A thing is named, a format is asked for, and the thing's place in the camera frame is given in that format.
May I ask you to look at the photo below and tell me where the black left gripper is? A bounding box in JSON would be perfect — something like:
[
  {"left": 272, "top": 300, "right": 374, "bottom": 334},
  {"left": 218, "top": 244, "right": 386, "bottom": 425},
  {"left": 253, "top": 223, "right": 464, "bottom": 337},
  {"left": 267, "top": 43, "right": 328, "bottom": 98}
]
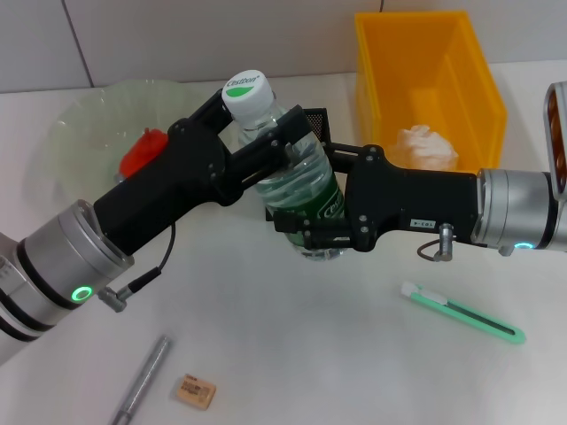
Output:
[{"left": 93, "top": 88, "right": 356, "bottom": 257}]

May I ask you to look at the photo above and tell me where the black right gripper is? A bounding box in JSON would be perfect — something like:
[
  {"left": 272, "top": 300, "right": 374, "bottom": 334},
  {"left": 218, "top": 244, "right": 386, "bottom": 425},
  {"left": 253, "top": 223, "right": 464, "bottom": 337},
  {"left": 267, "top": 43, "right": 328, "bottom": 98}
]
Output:
[{"left": 322, "top": 141, "right": 483, "bottom": 254}]

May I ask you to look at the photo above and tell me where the clear green-label water bottle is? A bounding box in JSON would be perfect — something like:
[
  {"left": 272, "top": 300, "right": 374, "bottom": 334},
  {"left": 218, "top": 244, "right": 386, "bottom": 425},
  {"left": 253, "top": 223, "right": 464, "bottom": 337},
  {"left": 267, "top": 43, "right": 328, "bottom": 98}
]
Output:
[{"left": 220, "top": 69, "right": 346, "bottom": 262}]

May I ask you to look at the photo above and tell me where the white paper ball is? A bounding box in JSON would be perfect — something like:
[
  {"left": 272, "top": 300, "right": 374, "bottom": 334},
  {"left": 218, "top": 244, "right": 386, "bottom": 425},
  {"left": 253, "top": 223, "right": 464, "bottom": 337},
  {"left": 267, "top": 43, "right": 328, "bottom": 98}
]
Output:
[{"left": 389, "top": 123, "right": 461, "bottom": 170}]

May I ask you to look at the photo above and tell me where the black mesh pen holder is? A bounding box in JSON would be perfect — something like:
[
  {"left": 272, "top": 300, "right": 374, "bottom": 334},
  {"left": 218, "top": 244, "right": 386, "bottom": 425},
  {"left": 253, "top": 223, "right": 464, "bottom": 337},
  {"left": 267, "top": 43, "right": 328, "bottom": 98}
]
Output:
[{"left": 264, "top": 107, "right": 333, "bottom": 222}]

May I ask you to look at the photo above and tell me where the pale green glass fruit plate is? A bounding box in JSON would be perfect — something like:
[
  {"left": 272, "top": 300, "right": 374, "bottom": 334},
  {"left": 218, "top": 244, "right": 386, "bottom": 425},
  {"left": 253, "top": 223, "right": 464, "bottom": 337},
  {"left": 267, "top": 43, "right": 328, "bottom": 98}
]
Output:
[{"left": 46, "top": 78, "right": 222, "bottom": 209}]

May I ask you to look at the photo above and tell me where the mint green utility knife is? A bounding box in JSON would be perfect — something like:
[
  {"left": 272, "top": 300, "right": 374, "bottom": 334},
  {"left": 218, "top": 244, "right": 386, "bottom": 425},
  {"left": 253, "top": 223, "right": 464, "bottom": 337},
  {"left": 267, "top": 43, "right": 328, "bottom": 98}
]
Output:
[{"left": 400, "top": 281, "right": 527, "bottom": 347}]

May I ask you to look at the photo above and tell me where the beige eraser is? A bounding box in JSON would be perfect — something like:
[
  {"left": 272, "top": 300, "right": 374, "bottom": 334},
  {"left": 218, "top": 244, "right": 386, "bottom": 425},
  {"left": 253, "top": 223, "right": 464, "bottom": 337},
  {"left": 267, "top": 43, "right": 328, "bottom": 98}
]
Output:
[{"left": 174, "top": 373, "right": 217, "bottom": 411}]

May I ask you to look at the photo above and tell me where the silver metal pen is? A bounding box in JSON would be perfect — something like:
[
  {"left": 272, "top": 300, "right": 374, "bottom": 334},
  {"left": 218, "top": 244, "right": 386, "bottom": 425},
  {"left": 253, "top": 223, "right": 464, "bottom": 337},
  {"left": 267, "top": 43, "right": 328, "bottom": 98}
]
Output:
[{"left": 110, "top": 334, "right": 173, "bottom": 425}]

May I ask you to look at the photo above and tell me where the yellow plastic bin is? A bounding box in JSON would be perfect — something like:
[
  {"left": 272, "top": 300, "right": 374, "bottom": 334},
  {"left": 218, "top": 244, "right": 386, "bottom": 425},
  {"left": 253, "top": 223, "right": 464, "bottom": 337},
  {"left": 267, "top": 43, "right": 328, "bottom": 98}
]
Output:
[{"left": 353, "top": 11, "right": 509, "bottom": 174}]

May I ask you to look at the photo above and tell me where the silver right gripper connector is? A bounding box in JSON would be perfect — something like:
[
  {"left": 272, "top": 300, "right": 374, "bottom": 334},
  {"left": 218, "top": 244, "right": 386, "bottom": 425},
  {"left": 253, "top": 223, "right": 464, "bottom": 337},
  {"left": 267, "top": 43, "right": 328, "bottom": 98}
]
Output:
[{"left": 434, "top": 222, "right": 457, "bottom": 262}]

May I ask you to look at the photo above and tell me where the dark right gripper cable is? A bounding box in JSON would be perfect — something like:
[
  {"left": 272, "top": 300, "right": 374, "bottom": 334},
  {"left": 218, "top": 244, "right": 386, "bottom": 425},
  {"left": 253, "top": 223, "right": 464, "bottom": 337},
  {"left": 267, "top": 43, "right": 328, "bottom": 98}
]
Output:
[{"left": 416, "top": 240, "right": 439, "bottom": 264}]

